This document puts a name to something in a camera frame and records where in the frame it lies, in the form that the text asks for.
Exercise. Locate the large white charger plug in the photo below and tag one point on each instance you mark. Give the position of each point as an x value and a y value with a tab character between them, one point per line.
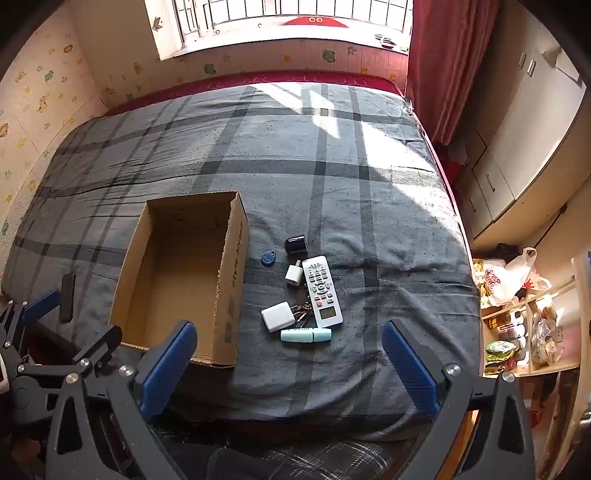
277	317

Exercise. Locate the bunch of keys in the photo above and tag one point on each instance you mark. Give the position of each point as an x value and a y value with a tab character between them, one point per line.
302	313

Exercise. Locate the white wardrobe cabinet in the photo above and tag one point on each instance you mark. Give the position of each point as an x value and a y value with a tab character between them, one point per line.
526	115

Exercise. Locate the red bed mattress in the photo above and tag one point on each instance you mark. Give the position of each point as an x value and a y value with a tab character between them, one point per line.
277	77

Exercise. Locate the mint green tube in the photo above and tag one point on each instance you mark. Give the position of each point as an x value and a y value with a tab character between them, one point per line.
304	334

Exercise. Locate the brown cardboard box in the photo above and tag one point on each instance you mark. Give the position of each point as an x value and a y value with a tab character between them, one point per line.
175	286

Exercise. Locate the wooden shelf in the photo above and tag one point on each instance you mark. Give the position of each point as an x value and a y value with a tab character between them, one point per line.
554	295

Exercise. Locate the white remote control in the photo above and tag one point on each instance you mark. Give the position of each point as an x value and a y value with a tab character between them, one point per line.
322	290

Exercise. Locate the barred window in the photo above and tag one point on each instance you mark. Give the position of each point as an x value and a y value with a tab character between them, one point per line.
277	18

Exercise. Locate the red window sticker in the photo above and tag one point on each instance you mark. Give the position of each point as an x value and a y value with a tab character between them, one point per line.
314	21

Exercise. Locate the green snack packet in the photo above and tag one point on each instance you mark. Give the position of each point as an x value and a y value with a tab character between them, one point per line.
498	351

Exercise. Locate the black phone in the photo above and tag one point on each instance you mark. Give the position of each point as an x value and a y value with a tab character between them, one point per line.
67	297

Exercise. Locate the clear plastic bag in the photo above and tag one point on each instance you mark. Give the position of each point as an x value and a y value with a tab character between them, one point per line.
547	334

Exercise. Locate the red curtain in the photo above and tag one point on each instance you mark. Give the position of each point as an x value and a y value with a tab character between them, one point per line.
443	64

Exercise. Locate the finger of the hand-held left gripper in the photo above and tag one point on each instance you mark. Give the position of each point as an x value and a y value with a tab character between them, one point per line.
104	344
39	302

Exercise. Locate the dark plaid cloth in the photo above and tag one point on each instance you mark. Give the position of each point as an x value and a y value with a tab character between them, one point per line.
323	461

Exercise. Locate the white plastic bag red print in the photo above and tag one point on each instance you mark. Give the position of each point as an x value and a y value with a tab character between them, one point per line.
508	279

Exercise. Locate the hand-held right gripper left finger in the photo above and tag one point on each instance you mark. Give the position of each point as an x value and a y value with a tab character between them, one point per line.
168	369

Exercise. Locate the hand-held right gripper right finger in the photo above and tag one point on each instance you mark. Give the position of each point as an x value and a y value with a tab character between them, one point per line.
411	369

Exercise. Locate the small white charger plug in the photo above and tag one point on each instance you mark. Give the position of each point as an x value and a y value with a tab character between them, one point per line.
292	274

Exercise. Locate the blue key fob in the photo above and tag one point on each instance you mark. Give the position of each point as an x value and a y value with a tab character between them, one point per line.
268	258

